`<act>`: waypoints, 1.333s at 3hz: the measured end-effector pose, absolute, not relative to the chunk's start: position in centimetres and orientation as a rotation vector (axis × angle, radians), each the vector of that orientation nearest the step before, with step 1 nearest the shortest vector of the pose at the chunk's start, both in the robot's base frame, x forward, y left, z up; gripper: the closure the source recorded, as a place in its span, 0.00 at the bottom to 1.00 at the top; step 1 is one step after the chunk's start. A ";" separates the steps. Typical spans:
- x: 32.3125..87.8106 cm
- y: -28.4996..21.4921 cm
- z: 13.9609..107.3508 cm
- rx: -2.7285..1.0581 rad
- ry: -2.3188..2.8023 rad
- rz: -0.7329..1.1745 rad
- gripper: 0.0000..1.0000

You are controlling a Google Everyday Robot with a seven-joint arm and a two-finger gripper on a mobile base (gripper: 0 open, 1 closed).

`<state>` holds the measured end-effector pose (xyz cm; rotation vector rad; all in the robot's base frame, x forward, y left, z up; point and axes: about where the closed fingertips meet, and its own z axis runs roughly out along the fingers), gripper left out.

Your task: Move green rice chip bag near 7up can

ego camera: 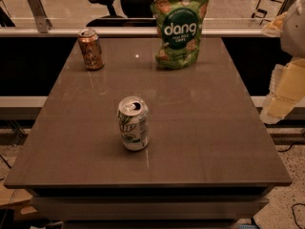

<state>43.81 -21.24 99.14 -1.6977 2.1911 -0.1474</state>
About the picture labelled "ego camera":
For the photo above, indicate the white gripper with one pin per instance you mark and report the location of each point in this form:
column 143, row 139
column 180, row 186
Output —
column 294, row 37

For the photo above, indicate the green dang rice chip bag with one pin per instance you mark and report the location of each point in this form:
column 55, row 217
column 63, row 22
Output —
column 179, row 26

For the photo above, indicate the white green 7up can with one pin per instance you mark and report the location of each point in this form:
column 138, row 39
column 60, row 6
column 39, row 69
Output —
column 133, row 116

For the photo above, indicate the orange La Croix can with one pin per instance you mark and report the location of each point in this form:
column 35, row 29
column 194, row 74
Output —
column 91, row 50

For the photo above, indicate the black office chair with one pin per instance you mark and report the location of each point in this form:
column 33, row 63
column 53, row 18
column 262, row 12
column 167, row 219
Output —
column 136, row 13

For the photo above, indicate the cardboard piece on floor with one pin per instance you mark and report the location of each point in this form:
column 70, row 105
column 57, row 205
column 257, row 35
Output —
column 18, row 200

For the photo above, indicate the right metal rail bracket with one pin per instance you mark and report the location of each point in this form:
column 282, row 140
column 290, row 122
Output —
column 287, row 0

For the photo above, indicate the metal rail bracket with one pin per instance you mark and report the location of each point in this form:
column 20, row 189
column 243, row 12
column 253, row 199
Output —
column 42, row 21
column 287, row 0

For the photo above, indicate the left metal rail bracket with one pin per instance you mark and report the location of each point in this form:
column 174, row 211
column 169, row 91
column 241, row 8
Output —
column 42, row 21

